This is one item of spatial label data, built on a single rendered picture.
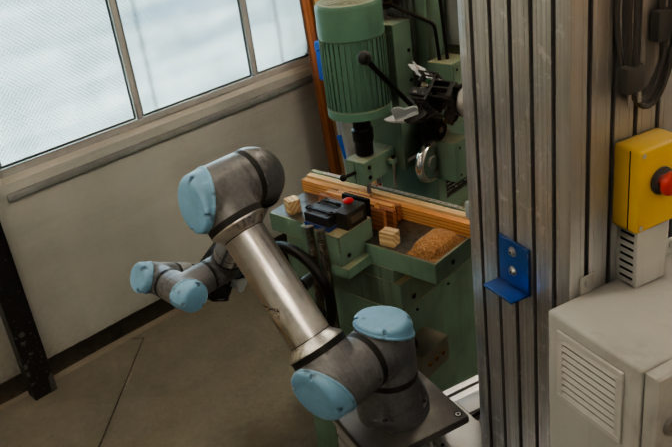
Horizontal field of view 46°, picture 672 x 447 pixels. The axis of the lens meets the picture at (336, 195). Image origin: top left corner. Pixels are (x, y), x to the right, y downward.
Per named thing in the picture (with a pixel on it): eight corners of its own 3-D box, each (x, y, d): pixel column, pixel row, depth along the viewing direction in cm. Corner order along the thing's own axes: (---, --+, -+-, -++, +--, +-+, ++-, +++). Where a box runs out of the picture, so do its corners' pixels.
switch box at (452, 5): (447, 44, 222) (443, -14, 215) (466, 34, 228) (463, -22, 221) (465, 46, 218) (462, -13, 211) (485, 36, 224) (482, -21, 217)
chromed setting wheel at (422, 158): (414, 188, 224) (410, 148, 219) (439, 172, 232) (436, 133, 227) (423, 191, 223) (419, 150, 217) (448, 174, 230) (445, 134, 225)
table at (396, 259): (248, 243, 232) (244, 225, 230) (318, 201, 252) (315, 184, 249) (415, 303, 194) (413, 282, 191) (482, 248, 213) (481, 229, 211)
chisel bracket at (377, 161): (347, 186, 225) (344, 159, 221) (378, 168, 234) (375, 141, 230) (367, 191, 220) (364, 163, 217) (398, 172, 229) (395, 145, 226)
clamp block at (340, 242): (302, 254, 216) (298, 225, 212) (335, 233, 225) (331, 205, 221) (343, 268, 207) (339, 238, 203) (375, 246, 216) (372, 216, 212)
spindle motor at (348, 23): (315, 119, 217) (299, 5, 203) (356, 98, 228) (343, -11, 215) (364, 128, 206) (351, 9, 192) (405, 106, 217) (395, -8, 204)
